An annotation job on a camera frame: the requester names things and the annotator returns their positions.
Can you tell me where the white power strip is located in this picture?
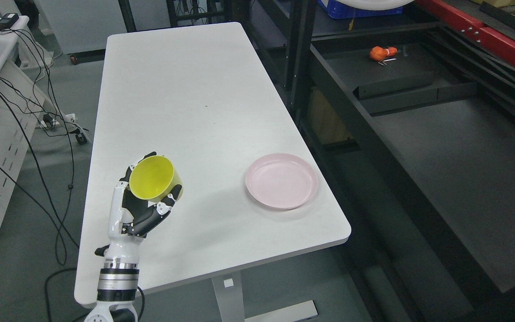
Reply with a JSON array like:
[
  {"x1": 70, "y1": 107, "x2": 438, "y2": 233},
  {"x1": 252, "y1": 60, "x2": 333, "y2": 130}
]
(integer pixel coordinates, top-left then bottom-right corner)
[{"x1": 38, "y1": 113, "x2": 78, "y2": 130}]

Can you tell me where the orange toy on shelf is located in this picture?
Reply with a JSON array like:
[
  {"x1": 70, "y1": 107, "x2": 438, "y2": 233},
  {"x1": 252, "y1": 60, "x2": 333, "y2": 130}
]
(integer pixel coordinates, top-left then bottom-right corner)
[{"x1": 369, "y1": 46, "x2": 398, "y2": 62}]

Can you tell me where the black power brick far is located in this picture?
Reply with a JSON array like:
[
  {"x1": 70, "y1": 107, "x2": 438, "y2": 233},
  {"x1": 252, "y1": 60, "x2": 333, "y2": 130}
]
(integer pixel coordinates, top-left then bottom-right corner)
[{"x1": 0, "y1": 13, "x2": 20, "y2": 30}]

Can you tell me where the pink plastic plate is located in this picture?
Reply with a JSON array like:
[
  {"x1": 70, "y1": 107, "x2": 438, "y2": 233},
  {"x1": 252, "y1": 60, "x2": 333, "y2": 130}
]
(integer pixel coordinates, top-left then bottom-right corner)
[{"x1": 245, "y1": 153, "x2": 317, "y2": 210}]

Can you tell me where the blue plastic crate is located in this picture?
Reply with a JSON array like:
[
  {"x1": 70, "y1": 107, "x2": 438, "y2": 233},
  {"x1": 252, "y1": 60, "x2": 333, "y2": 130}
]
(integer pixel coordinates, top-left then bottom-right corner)
[{"x1": 317, "y1": 0, "x2": 403, "y2": 20}]

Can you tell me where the black white robotic hand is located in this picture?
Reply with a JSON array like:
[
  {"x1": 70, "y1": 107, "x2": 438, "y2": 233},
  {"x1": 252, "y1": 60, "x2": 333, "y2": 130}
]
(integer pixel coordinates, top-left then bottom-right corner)
[{"x1": 95, "y1": 152, "x2": 184, "y2": 264}]

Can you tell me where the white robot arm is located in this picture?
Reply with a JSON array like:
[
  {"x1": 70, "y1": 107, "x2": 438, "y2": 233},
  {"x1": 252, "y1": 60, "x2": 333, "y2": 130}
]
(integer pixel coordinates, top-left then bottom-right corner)
[{"x1": 84, "y1": 263, "x2": 139, "y2": 322}]

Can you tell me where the yellow plastic cup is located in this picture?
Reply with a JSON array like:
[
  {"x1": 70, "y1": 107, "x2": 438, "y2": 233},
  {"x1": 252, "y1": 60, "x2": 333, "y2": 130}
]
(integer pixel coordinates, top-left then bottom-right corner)
[{"x1": 129, "y1": 155, "x2": 184, "y2": 202}]

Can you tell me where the red metal beam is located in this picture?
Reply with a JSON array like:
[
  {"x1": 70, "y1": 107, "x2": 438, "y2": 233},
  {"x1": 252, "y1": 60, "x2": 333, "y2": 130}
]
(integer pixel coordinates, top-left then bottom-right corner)
[{"x1": 416, "y1": 0, "x2": 515, "y2": 67}]

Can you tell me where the white table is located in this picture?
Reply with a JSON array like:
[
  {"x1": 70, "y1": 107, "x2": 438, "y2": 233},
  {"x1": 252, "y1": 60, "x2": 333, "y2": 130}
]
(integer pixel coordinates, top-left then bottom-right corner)
[{"x1": 74, "y1": 22, "x2": 351, "y2": 307}]

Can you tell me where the dark grey metal shelf rack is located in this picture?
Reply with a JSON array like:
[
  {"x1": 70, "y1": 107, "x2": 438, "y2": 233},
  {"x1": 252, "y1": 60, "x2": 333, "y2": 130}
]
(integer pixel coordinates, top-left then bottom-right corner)
[{"x1": 245, "y1": 0, "x2": 515, "y2": 322}]

